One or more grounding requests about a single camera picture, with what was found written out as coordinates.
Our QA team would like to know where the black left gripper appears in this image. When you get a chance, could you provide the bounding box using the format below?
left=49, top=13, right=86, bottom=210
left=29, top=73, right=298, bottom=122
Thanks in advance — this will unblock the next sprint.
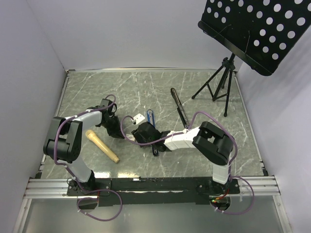
left=102, top=115, right=125, bottom=139

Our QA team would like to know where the blue stapler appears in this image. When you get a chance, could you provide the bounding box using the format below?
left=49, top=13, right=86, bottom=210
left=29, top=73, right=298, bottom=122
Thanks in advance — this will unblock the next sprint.
left=146, top=109, right=159, bottom=156

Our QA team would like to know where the black stapler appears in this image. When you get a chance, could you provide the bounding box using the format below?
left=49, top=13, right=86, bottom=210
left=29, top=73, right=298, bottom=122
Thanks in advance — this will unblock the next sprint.
left=170, top=88, right=190, bottom=128

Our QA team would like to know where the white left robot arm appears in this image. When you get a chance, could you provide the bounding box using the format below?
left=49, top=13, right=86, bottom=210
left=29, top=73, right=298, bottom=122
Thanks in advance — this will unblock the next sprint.
left=43, top=94, right=124, bottom=195

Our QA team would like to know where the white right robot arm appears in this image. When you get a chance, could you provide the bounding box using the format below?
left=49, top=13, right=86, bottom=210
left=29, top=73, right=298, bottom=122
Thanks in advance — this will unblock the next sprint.
left=132, top=121, right=234, bottom=193

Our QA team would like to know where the black music stand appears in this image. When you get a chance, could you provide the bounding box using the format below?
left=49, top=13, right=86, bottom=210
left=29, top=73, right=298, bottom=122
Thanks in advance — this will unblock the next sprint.
left=191, top=0, right=311, bottom=117

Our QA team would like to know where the cream recorder flute piece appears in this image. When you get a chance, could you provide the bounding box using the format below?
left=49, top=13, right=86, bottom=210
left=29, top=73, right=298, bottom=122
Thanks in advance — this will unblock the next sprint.
left=85, top=130, right=120, bottom=164

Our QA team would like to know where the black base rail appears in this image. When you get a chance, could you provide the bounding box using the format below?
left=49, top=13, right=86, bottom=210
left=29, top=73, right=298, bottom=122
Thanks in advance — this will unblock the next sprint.
left=67, top=177, right=240, bottom=207

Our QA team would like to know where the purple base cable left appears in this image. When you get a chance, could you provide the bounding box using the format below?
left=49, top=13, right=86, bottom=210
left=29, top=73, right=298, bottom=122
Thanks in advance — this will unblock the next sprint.
left=76, top=188, right=123, bottom=222

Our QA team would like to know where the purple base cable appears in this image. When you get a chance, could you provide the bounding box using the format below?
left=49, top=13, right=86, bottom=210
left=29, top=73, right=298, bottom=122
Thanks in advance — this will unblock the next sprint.
left=76, top=188, right=123, bottom=222
left=210, top=176, right=255, bottom=216

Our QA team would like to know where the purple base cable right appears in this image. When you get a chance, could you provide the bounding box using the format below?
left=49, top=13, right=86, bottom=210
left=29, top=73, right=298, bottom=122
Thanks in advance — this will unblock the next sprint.
left=210, top=176, right=255, bottom=216

